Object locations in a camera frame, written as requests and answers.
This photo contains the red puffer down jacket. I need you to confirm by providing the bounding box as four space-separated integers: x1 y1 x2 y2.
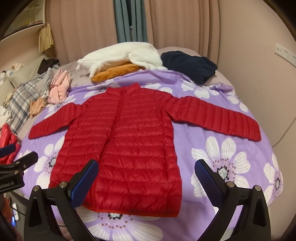
28 83 261 217

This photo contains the plaid grey pillow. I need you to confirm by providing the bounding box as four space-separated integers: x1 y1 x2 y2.
8 64 60 134

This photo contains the tan small garment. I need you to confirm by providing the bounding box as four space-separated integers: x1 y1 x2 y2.
30 97 46 118

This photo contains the purple floral bed sheet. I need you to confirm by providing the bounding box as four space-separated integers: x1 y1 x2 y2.
19 70 283 240

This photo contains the pink garment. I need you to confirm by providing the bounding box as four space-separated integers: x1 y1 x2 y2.
48 69 70 104

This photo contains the black garment on pillow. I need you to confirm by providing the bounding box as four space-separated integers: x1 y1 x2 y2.
37 58 60 74

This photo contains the grey bed cover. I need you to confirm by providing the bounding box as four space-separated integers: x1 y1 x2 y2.
61 61 93 88

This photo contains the straw yellow hanging tassel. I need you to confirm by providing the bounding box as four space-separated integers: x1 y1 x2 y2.
38 23 54 53

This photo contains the orange garment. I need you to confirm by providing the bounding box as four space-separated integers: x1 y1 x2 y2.
91 62 144 82

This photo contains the beige curtain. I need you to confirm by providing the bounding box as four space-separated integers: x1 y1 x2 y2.
45 1 220 64

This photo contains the white fleece garment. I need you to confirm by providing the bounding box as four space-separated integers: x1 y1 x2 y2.
76 42 166 78

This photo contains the navy blue garment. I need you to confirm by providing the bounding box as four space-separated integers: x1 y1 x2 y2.
161 51 218 85

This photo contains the teal curtain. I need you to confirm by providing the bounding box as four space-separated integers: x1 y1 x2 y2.
113 0 148 43

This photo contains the white wall shelf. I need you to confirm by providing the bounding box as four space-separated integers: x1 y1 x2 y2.
1 0 46 42

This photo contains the white wall power strip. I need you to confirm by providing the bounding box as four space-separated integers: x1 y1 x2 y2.
274 44 296 67

